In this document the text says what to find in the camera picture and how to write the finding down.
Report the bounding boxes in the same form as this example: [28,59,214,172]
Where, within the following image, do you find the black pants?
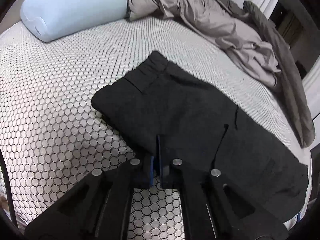
[91,51,309,222]

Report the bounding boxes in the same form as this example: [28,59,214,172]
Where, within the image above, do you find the white mesh mattress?
[0,15,313,240]

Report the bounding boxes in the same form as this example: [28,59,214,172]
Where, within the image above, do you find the grey crumpled sheet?
[127,0,280,88]

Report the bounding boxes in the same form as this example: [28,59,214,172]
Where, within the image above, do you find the light blue pillow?
[20,0,127,42]

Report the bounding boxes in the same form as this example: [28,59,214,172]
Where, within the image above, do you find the dark green duvet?
[215,0,316,148]

